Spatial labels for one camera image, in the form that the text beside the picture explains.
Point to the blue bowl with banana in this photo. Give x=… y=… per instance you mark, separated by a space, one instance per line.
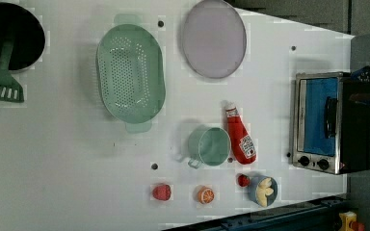
x=263 y=190

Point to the large red strawberry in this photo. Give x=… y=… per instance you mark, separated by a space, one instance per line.
x=162 y=192

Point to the black round pot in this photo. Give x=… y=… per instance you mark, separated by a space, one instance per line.
x=28 y=34

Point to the red ketchup bottle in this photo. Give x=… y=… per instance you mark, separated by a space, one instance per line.
x=241 y=142

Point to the green mug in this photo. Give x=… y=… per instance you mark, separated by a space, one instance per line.
x=208 y=146

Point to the orange half slice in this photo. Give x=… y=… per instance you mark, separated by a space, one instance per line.
x=205 y=195

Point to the green slotted spatula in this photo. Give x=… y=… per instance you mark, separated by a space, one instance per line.
x=10 y=89

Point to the lilac round plate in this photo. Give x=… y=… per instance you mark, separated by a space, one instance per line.
x=214 y=39

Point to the black steel toaster oven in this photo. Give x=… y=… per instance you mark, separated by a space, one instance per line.
x=331 y=129

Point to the green oval colander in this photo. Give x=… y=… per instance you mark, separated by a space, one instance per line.
x=130 y=70

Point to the small red strawberry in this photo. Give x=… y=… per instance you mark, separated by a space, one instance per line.
x=243 y=180

